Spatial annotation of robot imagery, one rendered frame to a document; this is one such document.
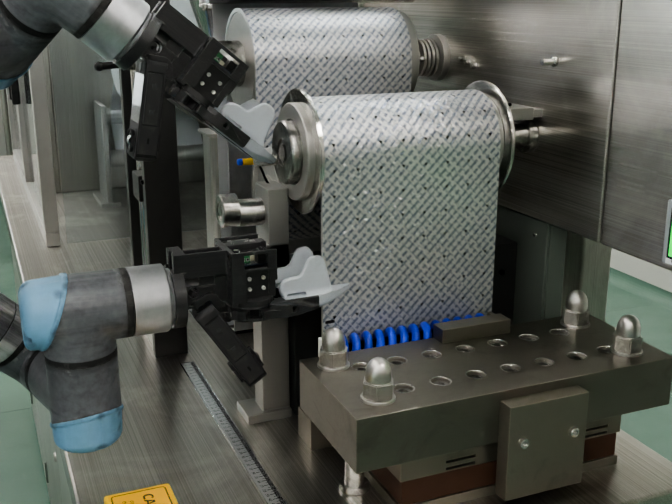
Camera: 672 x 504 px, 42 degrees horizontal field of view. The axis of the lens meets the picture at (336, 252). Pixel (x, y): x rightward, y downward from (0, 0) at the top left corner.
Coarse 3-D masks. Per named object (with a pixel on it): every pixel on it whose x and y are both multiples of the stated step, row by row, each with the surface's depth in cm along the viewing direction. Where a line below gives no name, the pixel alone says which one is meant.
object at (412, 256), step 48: (432, 192) 105; (480, 192) 108; (336, 240) 102; (384, 240) 104; (432, 240) 107; (480, 240) 110; (384, 288) 106; (432, 288) 109; (480, 288) 112; (384, 336) 108
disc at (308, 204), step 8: (296, 88) 102; (288, 96) 105; (296, 96) 102; (304, 96) 100; (304, 104) 100; (312, 104) 98; (312, 112) 98; (312, 120) 98; (312, 128) 98; (320, 128) 97; (320, 136) 97; (320, 144) 97; (320, 152) 97; (320, 160) 97; (320, 168) 98; (320, 176) 98; (320, 184) 98; (312, 192) 101; (320, 192) 99; (304, 200) 103; (312, 200) 101; (296, 208) 106; (304, 208) 104; (312, 208) 102
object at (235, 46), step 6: (222, 42) 121; (228, 42) 122; (234, 42) 121; (240, 42) 122; (228, 48) 120; (234, 48) 120; (240, 48) 121; (228, 54) 120; (234, 54) 120; (240, 54) 120; (234, 60) 120; (240, 84) 123
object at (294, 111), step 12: (288, 108) 103; (300, 108) 100; (300, 120) 99; (300, 132) 100; (312, 132) 98; (312, 144) 98; (312, 156) 98; (312, 168) 99; (300, 180) 101; (312, 180) 100; (288, 192) 106; (300, 192) 102
